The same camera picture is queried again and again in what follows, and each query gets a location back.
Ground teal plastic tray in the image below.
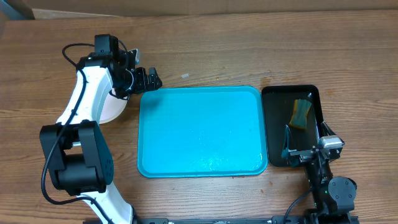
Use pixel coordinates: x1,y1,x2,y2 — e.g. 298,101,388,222
137,86,268,178

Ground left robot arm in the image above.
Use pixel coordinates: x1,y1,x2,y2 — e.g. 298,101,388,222
39,49,162,223

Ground green yellow sponge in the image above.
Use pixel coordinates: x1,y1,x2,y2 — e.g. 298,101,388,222
289,99,312,129

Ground black plastic tray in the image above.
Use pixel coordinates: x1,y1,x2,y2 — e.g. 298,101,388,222
261,85,323,167

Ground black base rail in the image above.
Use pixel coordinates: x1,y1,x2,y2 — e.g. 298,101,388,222
83,214,312,224

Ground right black cable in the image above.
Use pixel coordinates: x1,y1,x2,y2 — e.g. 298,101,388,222
282,188,313,218

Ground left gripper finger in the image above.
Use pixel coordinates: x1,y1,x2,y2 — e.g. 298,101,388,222
134,67,148,94
147,67,162,90

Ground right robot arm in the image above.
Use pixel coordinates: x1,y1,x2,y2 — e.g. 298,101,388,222
282,122,359,223

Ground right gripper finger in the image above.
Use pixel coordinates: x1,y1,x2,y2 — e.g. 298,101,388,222
281,124,294,159
320,121,336,137

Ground white plate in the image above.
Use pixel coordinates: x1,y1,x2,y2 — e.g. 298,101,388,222
99,93,127,124

